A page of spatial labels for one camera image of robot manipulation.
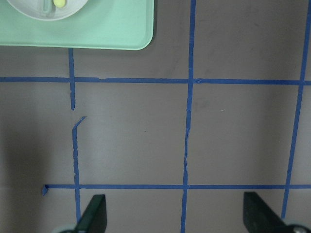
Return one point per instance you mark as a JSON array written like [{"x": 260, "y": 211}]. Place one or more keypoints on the grey green plastic spoon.
[{"x": 47, "y": 6}]

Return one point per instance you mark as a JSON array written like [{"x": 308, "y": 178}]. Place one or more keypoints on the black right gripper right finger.
[{"x": 258, "y": 217}]

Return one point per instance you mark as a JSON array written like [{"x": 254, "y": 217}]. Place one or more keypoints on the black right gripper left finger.
[{"x": 94, "y": 218}]

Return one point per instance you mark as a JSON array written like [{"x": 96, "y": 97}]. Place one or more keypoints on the light green tray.
[{"x": 99, "y": 24}]

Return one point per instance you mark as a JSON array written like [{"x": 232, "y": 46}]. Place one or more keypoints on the yellow plastic fork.
[{"x": 59, "y": 3}]

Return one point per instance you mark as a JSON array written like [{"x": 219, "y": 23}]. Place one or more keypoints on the white round plate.
[{"x": 33, "y": 9}]

